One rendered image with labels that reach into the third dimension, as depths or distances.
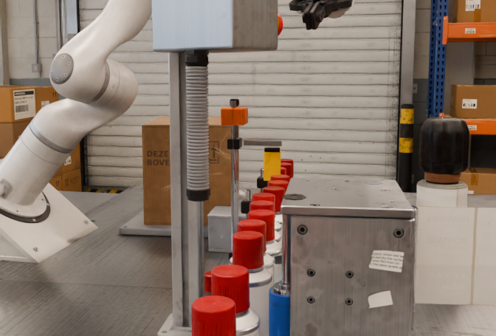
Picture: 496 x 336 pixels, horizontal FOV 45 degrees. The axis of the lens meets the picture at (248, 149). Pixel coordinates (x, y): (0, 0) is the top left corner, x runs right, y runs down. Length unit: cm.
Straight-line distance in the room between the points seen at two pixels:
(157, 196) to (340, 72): 388
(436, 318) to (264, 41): 50
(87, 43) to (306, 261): 97
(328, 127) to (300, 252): 486
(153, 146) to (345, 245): 112
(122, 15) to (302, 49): 405
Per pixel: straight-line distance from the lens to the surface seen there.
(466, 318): 101
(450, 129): 105
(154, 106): 571
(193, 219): 97
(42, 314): 115
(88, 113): 149
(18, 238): 147
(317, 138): 538
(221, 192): 158
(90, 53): 137
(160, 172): 159
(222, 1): 81
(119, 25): 140
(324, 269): 52
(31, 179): 152
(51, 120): 146
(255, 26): 83
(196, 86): 82
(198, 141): 83
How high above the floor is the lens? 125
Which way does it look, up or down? 7 degrees down
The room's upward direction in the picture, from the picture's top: straight up
